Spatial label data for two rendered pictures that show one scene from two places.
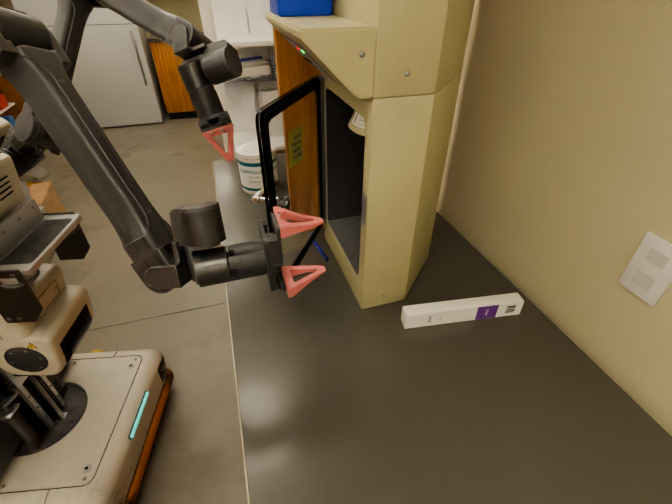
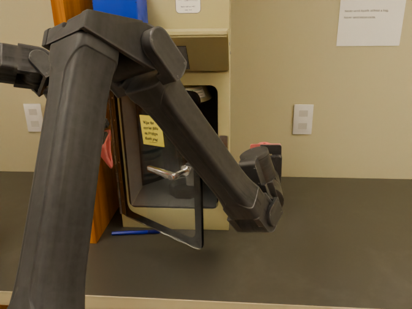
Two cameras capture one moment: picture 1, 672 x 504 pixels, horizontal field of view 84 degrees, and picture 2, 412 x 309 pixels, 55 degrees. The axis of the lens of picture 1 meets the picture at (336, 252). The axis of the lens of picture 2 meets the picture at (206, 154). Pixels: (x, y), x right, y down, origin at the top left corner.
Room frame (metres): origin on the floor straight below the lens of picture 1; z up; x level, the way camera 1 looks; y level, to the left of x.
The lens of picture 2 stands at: (0.30, 0.89, 1.56)
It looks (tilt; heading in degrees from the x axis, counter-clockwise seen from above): 21 degrees down; 292
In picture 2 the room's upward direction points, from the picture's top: 1 degrees counter-clockwise
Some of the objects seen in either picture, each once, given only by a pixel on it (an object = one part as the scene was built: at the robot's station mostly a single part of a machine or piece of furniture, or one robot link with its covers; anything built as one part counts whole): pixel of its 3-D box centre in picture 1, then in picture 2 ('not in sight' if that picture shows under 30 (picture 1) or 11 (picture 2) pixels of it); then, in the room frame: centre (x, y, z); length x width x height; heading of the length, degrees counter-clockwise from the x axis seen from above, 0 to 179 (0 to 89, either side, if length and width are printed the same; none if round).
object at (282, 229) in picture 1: (294, 232); (264, 155); (0.50, 0.07, 1.24); 0.09 x 0.07 x 0.07; 107
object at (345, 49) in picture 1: (312, 50); (161, 52); (0.76, 0.04, 1.46); 0.32 x 0.11 x 0.10; 17
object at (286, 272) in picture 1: (298, 267); not in sight; (0.49, 0.06, 1.17); 0.09 x 0.07 x 0.07; 107
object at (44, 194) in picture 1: (32, 212); not in sight; (2.44, 2.29, 0.14); 0.41 x 0.32 x 0.28; 23
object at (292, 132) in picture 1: (298, 184); (155, 163); (0.77, 0.09, 1.19); 0.30 x 0.01 x 0.40; 163
